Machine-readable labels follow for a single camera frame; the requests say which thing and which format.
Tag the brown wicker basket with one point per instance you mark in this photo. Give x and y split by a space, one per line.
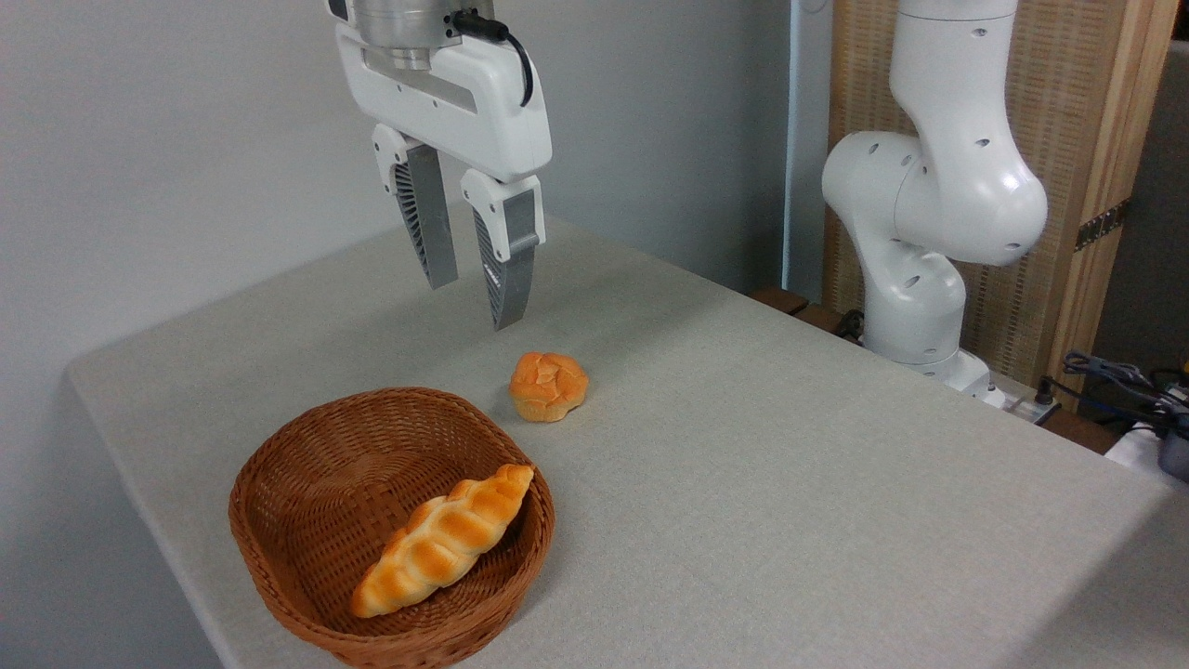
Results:
325 483

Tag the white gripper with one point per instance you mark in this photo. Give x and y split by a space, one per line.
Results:
483 102

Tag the grey tablecloth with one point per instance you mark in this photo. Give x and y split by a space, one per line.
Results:
790 511

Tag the long braided bread loaf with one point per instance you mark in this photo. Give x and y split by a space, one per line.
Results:
437 548

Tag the black base plug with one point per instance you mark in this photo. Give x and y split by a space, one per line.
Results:
1047 395

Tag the metal screen hinge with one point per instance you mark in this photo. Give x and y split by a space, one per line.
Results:
1103 225

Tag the white vertical post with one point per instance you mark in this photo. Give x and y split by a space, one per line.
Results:
808 139

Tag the round orange bread bun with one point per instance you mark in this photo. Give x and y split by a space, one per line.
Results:
548 386

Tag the white sheet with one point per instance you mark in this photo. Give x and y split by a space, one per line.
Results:
1133 448

